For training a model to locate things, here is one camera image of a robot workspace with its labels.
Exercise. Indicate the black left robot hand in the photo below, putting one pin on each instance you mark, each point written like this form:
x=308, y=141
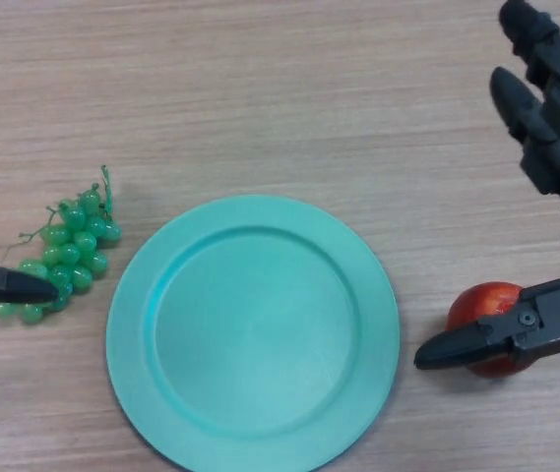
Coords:
x=18, y=287

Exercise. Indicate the green grapes bunch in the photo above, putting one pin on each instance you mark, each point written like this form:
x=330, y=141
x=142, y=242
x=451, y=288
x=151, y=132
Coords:
x=70, y=253

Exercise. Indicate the turquoise round plate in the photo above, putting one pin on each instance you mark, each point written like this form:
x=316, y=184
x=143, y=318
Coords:
x=252, y=339

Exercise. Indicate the red apple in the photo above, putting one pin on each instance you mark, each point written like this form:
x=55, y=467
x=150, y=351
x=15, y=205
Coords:
x=481, y=305

